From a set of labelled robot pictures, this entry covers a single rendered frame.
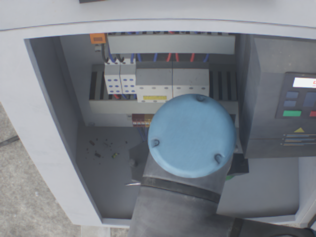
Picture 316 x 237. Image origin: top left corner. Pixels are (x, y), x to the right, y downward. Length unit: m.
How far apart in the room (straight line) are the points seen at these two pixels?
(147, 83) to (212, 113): 0.14
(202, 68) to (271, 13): 0.31
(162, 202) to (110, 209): 0.40
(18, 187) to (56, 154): 1.08
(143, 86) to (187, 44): 0.08
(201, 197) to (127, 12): 0.25
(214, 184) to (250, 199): 0.39
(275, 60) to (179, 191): 0.18
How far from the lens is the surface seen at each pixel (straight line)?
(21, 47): 0.52
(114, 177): 1.06
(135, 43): 0.73
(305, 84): 0.59
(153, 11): 0.48
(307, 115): 0.65
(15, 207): 1.79
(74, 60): 0.89
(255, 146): 0.72
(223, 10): 0.48
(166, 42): 0.73
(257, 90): 0.60
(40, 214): 1.76
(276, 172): 1.07
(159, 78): 0.77
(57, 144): 0.71
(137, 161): 0.82
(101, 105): 0.88
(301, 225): 1.05
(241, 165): 0.92
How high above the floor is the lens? 1.64
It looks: 64 degrees down
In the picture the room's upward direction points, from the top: 4 degrees counter-clockwise
